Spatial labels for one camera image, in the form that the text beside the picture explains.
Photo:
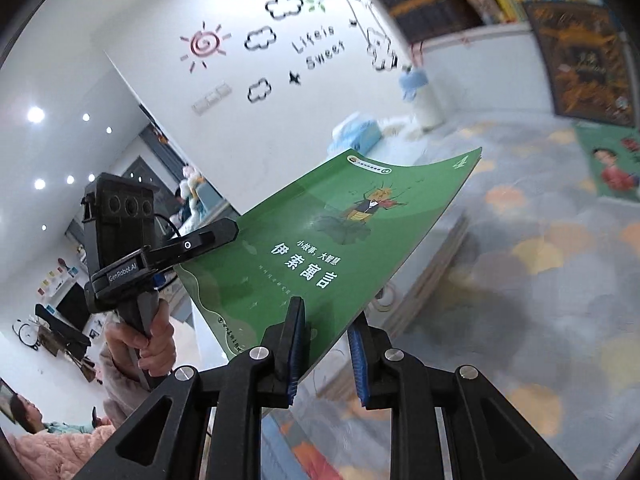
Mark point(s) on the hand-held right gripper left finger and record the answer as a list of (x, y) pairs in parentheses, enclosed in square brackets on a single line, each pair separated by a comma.
[(295, 350)]

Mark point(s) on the blue tissue box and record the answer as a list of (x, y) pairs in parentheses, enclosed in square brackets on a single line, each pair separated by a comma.
[(355, 132)]

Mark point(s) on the black cloud wall sticker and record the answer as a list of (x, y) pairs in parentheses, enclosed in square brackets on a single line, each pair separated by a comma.
[(283, 6), (260, 39), (259, 91)]

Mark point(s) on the tree swing wall sticker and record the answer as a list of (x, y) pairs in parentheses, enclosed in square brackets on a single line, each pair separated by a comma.
[(382, 47)]

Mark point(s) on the black star wall sticker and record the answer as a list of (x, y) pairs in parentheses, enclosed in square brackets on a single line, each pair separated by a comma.
[(295, 78)]

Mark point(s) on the teal book with red-robed child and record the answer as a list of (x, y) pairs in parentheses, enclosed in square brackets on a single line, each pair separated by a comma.
[(610, 165)]

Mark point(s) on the black lettering wall sticker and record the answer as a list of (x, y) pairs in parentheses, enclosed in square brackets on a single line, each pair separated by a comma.
[(307, 62)]

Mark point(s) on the row of dark hardcover volumes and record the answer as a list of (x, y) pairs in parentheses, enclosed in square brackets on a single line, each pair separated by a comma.
[(425, 0)]

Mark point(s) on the stack of thin books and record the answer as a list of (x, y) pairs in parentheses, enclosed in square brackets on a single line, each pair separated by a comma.
[(430, 270)]

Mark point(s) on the white bottle with blue cap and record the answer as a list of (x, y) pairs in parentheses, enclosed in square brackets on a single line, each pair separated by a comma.
[(425, 100)]

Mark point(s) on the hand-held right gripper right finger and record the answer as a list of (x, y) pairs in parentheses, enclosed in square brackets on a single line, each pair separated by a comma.
[(357, 360)]

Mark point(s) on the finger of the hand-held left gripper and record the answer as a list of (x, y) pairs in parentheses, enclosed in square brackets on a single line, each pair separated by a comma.
[(200, 240)]

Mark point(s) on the pink sun wall sticker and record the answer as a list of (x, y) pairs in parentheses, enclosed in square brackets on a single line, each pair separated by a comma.
[(205, 45)]

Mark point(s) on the white wall switch panel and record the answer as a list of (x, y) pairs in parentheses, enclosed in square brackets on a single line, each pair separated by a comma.
[(212, 97)]

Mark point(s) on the person's left forearm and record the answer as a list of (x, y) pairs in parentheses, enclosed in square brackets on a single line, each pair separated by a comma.
[(50, 455)]

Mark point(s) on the plush toys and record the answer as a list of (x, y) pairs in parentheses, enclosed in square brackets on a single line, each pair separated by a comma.
[(192, 185)]

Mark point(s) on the dark ornate gold-patterned book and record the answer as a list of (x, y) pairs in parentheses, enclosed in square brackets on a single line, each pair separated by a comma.
[(585, 60)]

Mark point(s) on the black monitor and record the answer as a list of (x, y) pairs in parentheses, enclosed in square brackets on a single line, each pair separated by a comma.
[(72, 307)]

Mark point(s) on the person's left hand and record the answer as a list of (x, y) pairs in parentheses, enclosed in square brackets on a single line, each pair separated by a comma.
[(162, 355)]

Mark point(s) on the green book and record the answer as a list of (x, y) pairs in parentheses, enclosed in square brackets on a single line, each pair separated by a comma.
[(325, 240)]

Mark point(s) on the grey fan-patterned tablecloth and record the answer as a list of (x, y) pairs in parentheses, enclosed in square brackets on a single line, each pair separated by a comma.
[(525, 285)]

